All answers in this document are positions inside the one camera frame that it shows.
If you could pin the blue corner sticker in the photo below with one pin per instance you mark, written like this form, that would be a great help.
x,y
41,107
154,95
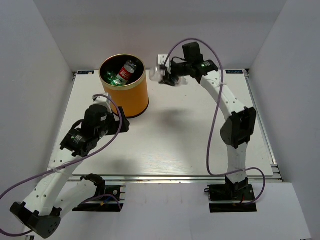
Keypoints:
x,y
234,71
85,72

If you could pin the clear bottle blue white label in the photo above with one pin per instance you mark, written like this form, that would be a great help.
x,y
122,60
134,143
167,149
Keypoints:
x,y
156,74

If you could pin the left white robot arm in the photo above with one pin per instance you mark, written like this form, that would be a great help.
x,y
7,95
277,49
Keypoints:
x,y
43,209

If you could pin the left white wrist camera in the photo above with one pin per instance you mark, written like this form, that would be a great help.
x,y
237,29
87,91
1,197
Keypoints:
x,y
103,99

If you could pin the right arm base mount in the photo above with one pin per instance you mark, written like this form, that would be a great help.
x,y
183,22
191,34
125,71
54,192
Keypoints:
x,y
221,200

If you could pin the orange cylindrical bin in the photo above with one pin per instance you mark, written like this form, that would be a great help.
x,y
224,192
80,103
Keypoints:
x,y
132,97

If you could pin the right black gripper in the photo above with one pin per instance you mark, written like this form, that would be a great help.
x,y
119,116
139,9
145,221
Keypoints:
x,y
167,79

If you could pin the left blue corner sticker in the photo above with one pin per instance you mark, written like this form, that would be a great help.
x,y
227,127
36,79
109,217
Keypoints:
x,y
85,72

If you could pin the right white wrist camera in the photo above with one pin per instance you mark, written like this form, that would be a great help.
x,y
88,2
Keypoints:
x,y
163,60

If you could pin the green plastic bottle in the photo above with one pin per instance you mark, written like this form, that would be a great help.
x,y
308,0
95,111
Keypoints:
x,y
113,79

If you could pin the large clear bottle red label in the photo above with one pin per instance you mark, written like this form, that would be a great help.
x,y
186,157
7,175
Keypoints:
x,y
126,72

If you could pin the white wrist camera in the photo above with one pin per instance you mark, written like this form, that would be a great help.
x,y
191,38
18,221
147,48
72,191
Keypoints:
x,y
103,99
163,60

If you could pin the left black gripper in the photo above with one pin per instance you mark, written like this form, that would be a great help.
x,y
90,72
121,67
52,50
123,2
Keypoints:
x,y
116,124

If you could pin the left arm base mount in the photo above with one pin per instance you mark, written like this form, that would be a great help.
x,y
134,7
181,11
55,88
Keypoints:
x,y
112,201

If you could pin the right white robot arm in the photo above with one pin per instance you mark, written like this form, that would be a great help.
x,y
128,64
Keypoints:
x,y
240,120

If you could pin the right blue corner sticker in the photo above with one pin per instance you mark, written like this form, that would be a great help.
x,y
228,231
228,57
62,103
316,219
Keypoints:
x,y
234,71

